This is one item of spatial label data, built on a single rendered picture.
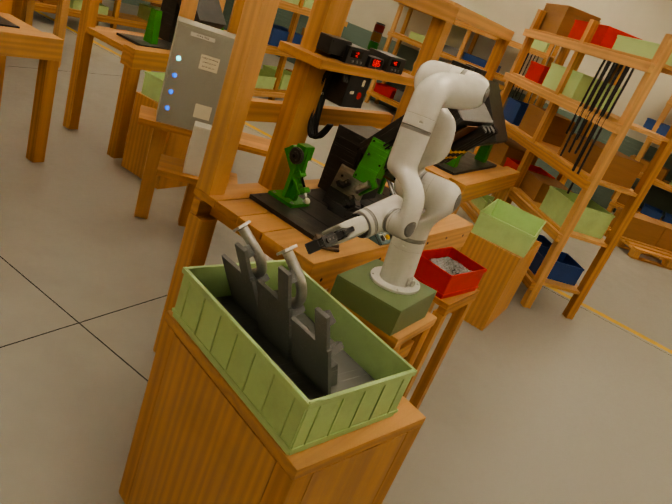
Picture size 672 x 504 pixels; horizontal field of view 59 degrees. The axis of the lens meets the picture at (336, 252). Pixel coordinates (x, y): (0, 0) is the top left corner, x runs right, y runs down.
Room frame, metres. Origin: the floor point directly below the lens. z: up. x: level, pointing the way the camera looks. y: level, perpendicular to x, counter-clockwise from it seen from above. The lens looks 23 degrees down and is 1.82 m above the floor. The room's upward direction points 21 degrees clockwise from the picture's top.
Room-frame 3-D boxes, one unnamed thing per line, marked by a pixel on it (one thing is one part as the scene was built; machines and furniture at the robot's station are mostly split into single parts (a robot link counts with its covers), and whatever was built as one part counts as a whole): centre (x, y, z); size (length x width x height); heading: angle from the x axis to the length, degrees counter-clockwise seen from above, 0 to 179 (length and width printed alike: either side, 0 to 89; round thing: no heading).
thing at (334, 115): (3.02, 0.31, 1.23); 1.30 x 0.05 x 0.09; 150
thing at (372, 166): (2.74, -0.03, 1.17); 0.13 x 0.12 x 0.20; 150
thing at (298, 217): (2.84, -0.01, 0.89); 1.10 x 0.42 x 0.02; 150
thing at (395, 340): (2.00, -0.24, 0.83); 0.32 x 0.32 x 0.04; 62
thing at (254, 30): (2.98, 0.25, 1.37); 1.49 x 0.09 x 0.97; 150
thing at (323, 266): (2.70, -0.25, 0.83); 1.50 x 0.14 x 0.15; 150
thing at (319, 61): (2.96, 0.22, 1.52); 0.90 x 0.25 x 0.04; 150
